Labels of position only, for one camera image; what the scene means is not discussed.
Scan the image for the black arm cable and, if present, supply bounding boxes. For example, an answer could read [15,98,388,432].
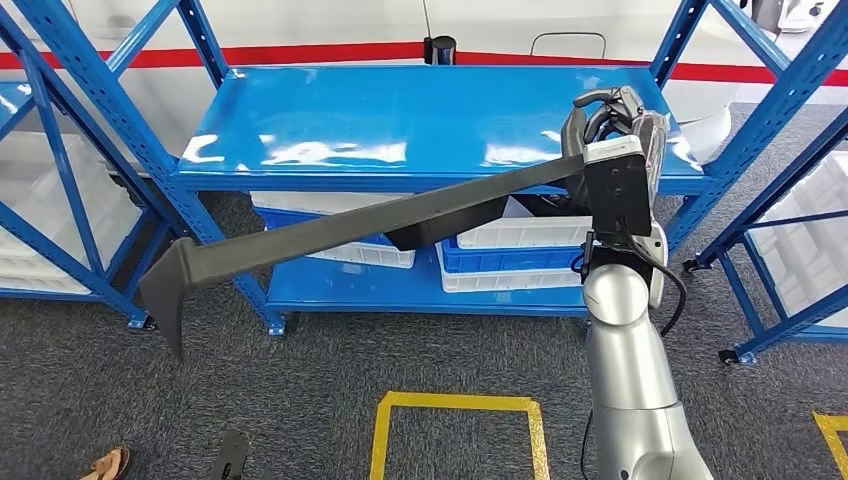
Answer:
[580,409,595,480]

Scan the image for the person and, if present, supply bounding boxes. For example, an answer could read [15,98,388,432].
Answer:
[78,447,132,480]

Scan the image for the yellow floor tape square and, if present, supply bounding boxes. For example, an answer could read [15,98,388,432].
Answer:
[369,390,551,480]
[813,410,848,478]

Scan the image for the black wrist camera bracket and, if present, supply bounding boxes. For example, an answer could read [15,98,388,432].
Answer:
[582,153,654,238]

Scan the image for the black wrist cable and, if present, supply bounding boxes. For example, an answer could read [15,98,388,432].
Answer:
[622,231,688,339]

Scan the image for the black plastic part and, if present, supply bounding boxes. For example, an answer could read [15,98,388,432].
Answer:
[510,193,579,220]

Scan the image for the tan sandal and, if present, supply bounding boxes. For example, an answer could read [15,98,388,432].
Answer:
[78,447,132,480]

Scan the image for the black stanchion post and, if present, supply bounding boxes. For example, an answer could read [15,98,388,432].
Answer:
[423,34,458,66]

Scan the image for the red barrier belt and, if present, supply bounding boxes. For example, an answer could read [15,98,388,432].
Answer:
[0,41,427,71]
[455,51,848,87]

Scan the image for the blue steel shelf rack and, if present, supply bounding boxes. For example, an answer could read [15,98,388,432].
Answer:
[11,0,848,338]
[0,13,188,333]
[682,125,848,367]

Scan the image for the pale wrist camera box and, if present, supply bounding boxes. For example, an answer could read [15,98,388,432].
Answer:
[584,135,645,167]

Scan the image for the translucent white crate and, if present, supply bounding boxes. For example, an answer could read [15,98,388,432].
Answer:
[748,150,848,313]
[0,129,144,266]
[0,261,91,296]

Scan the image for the black plastic bracket panel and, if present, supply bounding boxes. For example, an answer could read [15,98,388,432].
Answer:
[137,153,588,362]

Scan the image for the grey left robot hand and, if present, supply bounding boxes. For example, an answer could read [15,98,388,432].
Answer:
[205,429,252,480]

